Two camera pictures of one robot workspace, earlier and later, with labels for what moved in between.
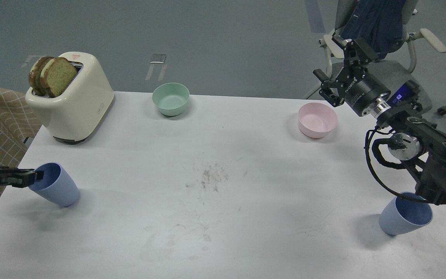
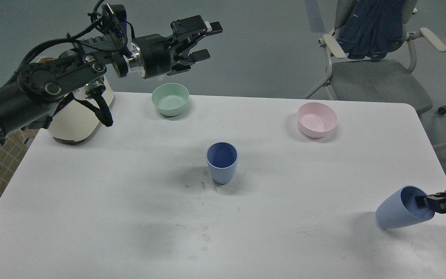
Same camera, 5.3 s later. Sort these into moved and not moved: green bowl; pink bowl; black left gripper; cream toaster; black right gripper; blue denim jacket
Moved: black left gripper; black right gripper
Not moved: green bowl; cream toaster; pink bowl; blue denim jacket
